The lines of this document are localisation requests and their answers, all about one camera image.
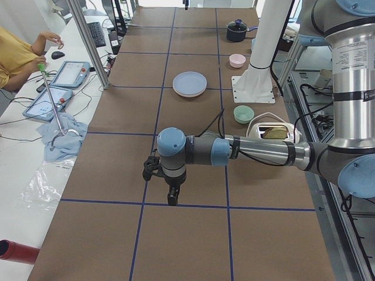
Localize black keyboard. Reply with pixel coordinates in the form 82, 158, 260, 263
87, 22, 106, 47

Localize green bowl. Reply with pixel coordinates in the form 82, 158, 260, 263
233, 105, 255, 124

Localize dark blue pot with lid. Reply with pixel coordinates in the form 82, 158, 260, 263
226, 19, 258, 43

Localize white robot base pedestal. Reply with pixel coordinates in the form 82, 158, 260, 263
231, 0, 294, 104

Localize pink plate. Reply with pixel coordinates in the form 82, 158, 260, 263
173, 88, 205, 95

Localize far teach pendant tablet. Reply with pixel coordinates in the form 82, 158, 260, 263
50, 61, 90, 89

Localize red cylinder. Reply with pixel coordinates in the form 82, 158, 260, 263
1, 239, 40, 265

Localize cream toaster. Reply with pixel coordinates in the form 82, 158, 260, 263
246, 112, 302, 143

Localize aluminium frame post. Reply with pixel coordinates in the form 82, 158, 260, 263
67, 0, 110, 90

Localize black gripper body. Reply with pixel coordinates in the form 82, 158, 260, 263
142, 149, 186, 190

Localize teach pendant tablet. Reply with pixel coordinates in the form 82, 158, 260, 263
50, 61, 90, 89
22, 86, 73, 121

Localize cream plate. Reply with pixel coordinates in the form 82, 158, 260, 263
178, 93, 201, 98

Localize blue plate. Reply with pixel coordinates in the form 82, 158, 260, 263
172, 71, 207, 93

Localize light blue cup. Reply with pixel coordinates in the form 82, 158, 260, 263
251, 38, 256, 52

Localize green handled grabber stick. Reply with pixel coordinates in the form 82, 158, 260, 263
37, 63, 79, 136

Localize person's hand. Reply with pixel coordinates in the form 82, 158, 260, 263
38, 31, 64, 49

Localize clear plastic bag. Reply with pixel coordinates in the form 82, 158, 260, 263
16, 157, 76, 214

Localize blue cloth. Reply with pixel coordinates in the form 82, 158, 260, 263
37, 112, 88, 162

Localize near teach pendant tablet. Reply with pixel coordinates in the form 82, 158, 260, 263
22, 86, 73, 121

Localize black computer mouse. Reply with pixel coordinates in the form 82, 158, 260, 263
51, 51, 65, 60

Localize pink bowl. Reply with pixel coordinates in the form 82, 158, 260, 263
229, 54, 246, 68

